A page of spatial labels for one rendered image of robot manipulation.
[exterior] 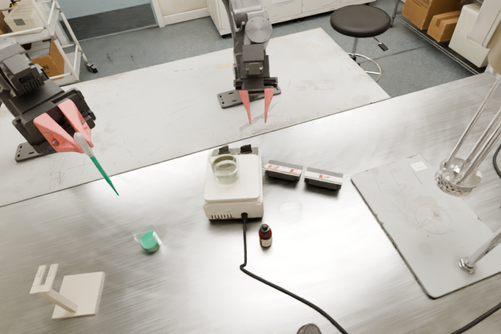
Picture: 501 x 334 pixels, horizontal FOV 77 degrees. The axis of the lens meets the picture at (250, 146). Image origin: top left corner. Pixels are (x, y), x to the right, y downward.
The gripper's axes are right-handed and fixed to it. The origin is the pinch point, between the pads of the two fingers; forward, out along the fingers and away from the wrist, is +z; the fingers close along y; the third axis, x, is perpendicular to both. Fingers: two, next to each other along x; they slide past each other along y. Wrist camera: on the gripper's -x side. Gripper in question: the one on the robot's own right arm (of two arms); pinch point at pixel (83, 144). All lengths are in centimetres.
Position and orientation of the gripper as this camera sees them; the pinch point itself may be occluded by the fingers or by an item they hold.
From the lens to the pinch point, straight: 51.4
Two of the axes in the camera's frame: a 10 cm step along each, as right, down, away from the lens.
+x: 0.8, 6.7, 7.3
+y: 6.6, -5.9, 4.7
